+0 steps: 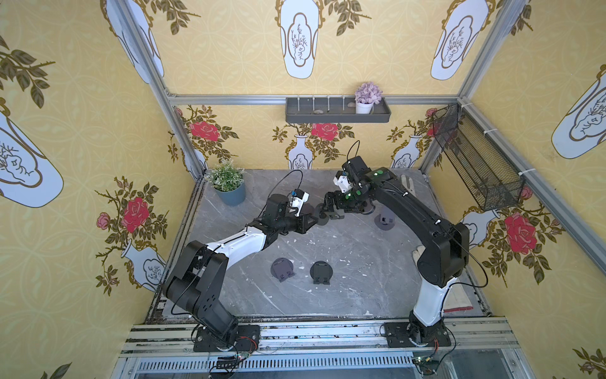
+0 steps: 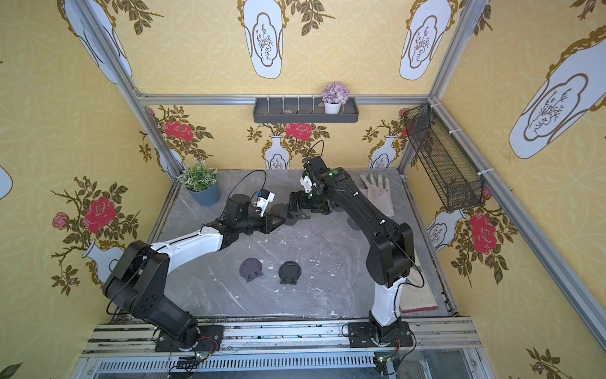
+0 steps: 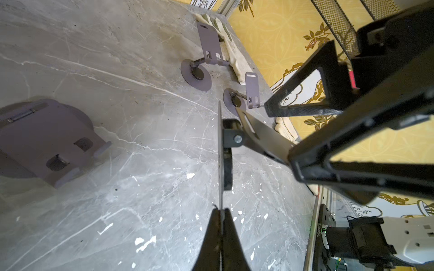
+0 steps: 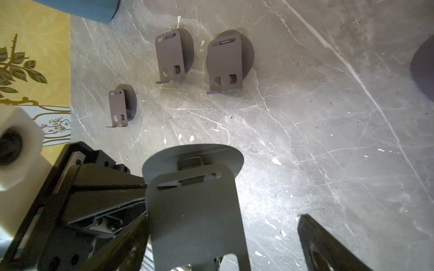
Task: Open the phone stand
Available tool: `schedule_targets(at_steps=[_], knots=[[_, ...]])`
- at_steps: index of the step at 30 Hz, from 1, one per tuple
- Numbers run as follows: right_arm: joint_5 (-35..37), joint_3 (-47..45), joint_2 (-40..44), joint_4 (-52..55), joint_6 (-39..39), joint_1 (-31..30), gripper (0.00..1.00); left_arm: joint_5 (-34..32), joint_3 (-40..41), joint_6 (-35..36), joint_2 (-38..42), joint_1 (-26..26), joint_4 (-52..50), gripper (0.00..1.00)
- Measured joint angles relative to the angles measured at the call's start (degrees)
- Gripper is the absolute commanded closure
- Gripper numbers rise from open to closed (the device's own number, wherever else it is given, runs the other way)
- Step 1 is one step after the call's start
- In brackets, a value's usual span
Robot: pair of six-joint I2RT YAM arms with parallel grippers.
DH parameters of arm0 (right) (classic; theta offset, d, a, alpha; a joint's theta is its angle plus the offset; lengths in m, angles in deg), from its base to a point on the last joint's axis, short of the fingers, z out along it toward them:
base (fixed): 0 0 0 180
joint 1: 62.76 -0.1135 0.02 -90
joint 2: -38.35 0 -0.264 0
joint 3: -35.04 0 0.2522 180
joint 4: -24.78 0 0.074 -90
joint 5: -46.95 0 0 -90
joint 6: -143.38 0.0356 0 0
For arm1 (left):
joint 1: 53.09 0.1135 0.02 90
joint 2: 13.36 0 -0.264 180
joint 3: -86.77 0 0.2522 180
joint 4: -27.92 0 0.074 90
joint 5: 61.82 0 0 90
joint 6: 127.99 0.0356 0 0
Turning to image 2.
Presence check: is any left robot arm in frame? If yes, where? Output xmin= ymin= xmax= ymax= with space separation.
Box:
xmin=103 ymin=189 xmax=284 ymax=352

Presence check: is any purple phone stand front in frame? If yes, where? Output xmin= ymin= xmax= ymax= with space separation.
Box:
xmin=239 ymin=257 xmax=263 ymax=283

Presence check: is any green plant blue pot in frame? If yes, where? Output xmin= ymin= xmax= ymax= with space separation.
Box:
xmin=178 ymin=159 xmax=220 ymax=206

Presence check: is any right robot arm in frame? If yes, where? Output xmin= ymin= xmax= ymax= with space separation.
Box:
xmin=287 ymin=156 xmax=415 ymax=340

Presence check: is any black phone stand front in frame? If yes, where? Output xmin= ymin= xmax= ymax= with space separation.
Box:
xmin=279 ymin=261 xmax=302 ymax=285

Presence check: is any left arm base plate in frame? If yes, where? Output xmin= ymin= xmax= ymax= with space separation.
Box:
xmin=155 ymin=324 xmax=224 ymax=353

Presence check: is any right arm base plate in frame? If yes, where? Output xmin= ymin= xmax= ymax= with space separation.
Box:
xmin=347 ymin=320 xmax=414 ymax=348

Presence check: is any cream leather work glove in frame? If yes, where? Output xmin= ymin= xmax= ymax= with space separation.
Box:
xmin=399 ymin=267 xmax=439 ymax=314

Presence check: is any grey wall shelf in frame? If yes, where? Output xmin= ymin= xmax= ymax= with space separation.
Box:
xmin=252 ymin=96 xmax=360 ymax=124

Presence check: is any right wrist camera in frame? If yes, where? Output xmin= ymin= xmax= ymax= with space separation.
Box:
xmin=300 ymin=173 xmax=313 ymax=194

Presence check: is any grey work glove back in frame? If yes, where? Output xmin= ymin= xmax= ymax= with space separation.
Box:
xmin=360 ymin=174 xmax=395 ymax=217

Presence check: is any aluminium frame rail front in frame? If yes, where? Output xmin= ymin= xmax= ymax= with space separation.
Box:
xmin=72 ymin=317 xmax=494 ymax=378

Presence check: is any purple flower white pot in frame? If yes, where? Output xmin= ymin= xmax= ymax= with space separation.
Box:
xmin=322 ymin=82 xmax=350 ymax=115

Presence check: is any black wire mesh basket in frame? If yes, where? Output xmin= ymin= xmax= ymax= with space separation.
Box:
xmin=403 ymin=104 xmax=484 ymax=212

